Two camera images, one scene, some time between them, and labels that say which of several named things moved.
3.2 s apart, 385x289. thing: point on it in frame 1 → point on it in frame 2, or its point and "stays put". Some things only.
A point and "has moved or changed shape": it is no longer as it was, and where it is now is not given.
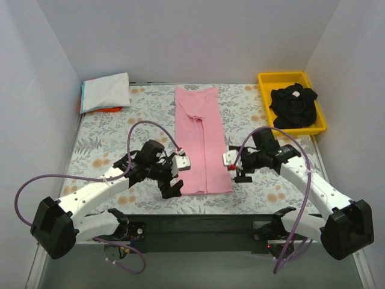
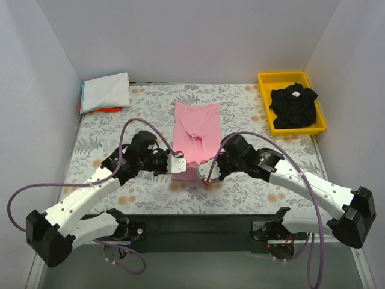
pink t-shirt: [200, 136] has moved or changed shape
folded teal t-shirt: [82, 108] stays put
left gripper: [166, 183] → [162, 162]
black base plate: [205, 233] stays put
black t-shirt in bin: [293, 106] stays put
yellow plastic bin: [269, 80] stays put
